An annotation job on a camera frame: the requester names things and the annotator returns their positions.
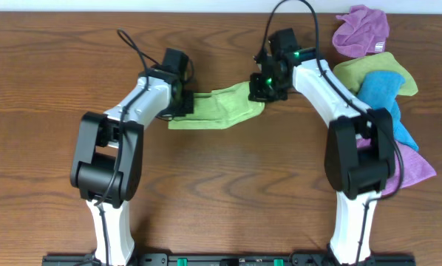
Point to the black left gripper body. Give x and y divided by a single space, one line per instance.
181 108

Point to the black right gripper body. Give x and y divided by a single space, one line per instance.
267 88

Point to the light green cloth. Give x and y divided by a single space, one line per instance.
219 109

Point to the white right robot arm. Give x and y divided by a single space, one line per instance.
360 149

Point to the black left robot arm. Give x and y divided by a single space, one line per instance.
106 167

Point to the olive green cloth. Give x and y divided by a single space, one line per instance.
352 73

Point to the blue cloth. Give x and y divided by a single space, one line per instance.
379 90

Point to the small purple cloth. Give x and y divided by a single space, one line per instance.
363 31

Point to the large purple cloth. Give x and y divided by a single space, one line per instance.
416 169

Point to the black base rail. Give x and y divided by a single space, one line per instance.
297 259

